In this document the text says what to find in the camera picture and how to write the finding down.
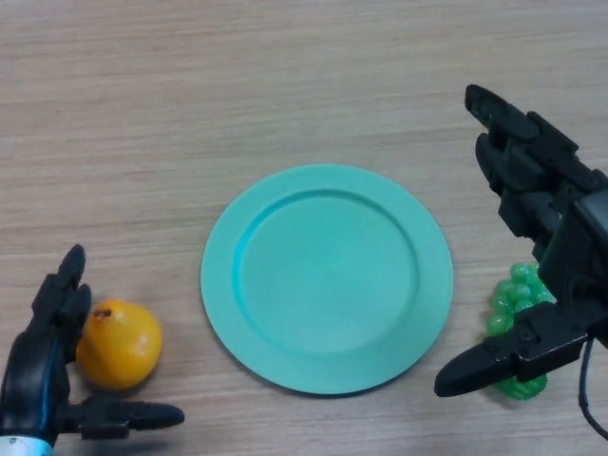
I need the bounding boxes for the teal green round plate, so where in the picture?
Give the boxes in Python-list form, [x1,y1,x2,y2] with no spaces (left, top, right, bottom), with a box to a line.
[199,163,456,396]

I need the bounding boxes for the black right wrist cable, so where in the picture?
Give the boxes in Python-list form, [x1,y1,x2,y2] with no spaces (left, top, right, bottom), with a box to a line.
[576,337,608,441]

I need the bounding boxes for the green grape bunch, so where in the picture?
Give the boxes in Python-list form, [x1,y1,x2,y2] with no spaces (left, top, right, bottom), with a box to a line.
[484,261,557,403]

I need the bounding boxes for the yellow pear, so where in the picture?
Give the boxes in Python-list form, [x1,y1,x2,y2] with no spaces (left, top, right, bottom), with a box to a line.
[75,297,163,391]

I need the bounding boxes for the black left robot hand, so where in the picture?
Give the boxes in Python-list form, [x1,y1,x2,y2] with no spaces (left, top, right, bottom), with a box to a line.
[0,243,186,448]

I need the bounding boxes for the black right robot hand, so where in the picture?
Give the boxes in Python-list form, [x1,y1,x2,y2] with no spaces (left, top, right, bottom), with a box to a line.
[434,84,608,399]

